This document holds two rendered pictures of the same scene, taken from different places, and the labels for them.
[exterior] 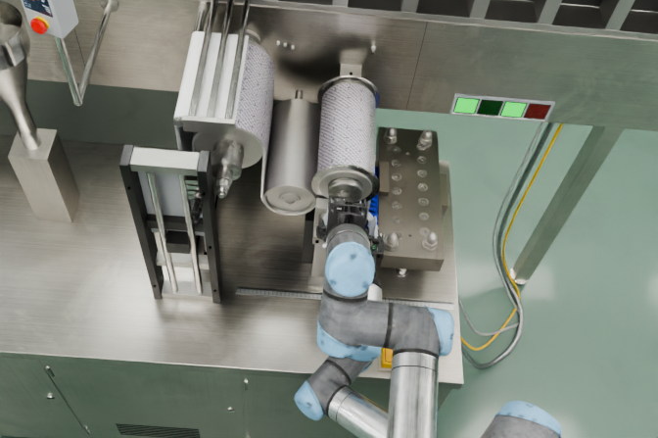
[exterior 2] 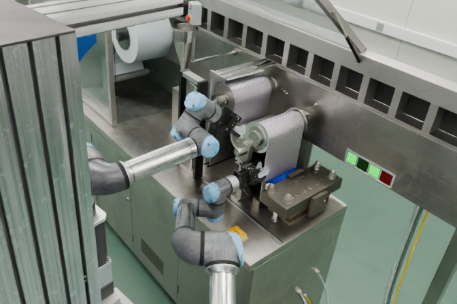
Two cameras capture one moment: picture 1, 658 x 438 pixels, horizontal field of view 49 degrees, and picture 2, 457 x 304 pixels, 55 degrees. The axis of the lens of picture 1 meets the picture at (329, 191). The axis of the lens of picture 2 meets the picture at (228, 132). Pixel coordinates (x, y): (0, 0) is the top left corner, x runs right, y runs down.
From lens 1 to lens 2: 1.32 m
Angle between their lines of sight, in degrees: 43
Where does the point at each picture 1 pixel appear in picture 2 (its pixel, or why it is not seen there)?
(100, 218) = not seen: hidden behind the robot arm
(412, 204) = (297, 188)
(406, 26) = (330, 96)
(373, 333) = (186, 129)
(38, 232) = (168, 130)
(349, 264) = (193, 94)
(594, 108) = (417, 190)
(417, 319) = (203, 132)
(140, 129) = not seen: hidden behind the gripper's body
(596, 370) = not seen: outside the picture
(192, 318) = (180, 176)
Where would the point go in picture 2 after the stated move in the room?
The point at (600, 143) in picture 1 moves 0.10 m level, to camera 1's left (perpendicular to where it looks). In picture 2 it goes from (448, 253) to (428, 239)
